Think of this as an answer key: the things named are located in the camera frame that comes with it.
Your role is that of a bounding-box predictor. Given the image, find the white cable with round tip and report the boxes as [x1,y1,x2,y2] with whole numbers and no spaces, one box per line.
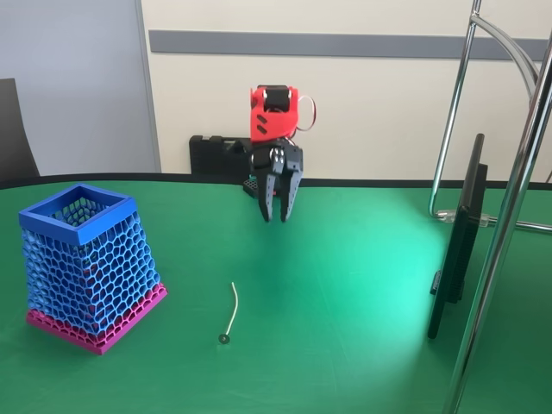
[217,282,240,346]

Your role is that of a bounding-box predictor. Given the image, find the blue and magenta lattice basket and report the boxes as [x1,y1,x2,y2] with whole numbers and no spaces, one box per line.
[17,183,169,355]

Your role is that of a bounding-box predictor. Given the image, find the black plastic tool case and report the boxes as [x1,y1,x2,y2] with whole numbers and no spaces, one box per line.
[189,135,255,176]

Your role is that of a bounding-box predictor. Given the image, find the green table cloth black edge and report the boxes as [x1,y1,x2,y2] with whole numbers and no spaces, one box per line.
[0,172,552,414]

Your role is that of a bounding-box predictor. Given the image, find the chrome tube stand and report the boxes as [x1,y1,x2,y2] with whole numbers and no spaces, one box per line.
[428,0,552,414]

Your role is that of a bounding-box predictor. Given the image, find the dark chair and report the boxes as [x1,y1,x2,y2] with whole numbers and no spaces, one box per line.
[0,77,41,189]

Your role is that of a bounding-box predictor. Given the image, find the red white wrist servo cable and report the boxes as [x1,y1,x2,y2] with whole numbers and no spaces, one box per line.
[296,95,317,133]

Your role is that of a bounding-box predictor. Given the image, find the grey wall rail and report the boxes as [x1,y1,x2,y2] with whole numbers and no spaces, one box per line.
[148,28,551,61]

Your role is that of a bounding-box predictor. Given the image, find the clear plastic cable connector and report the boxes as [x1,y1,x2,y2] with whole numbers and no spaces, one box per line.
[436,209,497,228]

